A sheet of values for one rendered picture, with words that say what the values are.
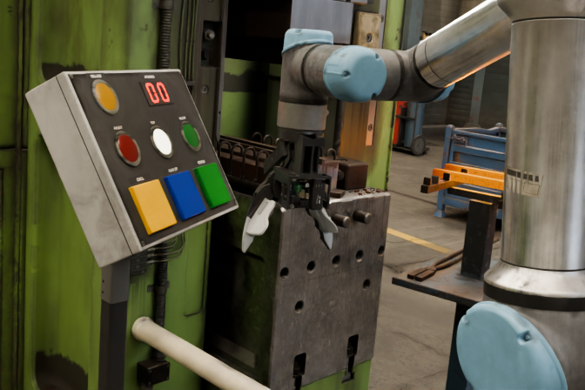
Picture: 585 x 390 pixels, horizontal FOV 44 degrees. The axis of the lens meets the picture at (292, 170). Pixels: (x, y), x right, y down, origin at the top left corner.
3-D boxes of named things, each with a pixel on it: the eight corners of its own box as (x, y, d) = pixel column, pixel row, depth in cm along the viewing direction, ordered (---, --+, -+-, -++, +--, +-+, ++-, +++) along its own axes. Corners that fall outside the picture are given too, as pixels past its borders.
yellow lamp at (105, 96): (124, 112, 111) (124, 84, 110) (96, 112, 108) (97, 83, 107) (112, 110, 113) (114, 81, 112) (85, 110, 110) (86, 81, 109)
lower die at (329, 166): (336, 191, 177) (339, 158, 176) (276, 200, 163) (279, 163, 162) (225, 162, 206) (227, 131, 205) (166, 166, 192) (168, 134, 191)
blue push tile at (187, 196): (207, 210, 122) (189, 169, 122) (185, 219, 115) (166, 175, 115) (198, 214, 123) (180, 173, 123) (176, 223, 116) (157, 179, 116)
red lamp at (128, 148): (145, 164, 111) (147, 135, 110) (118, 165, 108) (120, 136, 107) (134, 159, 113) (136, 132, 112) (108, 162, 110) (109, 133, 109)
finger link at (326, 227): (340, 258, 116) (313, 212, 113) (325, 247, 122) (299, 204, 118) (356, 246, 117) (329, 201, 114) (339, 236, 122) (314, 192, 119)
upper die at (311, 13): (350, 44, 171) (353, 3, 169) (289, 39, 157) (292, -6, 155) (233, 34, 200) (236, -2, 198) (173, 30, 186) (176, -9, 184)
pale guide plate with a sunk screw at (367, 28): (375, 77, 199) (382, 14, 196) (354, 77, 193) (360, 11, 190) (369, 77, 200) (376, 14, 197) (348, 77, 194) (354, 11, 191)
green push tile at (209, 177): (232, 199, 132) (216, 161, 132) (214, 207, 124) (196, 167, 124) (224, 203, 133) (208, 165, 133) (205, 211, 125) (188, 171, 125)
